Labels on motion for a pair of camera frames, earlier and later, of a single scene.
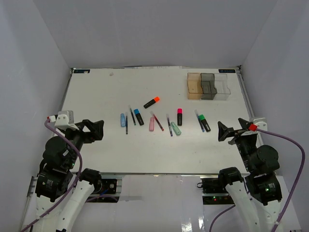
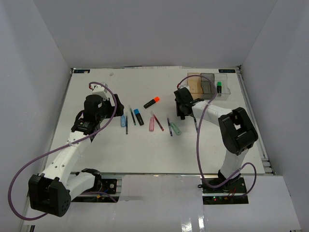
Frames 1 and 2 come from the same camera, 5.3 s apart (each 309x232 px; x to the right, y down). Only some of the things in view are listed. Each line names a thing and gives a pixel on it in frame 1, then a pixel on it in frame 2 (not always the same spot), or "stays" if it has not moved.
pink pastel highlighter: [151, 124] stays
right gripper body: [245, 142] to [179, 106]
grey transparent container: [207, 84] stays
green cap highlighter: [206, 125] to [219, 84]
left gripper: [96, 129] to [119, 111]
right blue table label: [226, 71] stays
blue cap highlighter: [137, 113] stays
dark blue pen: [126, 125] stays
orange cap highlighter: [156, 99] stays
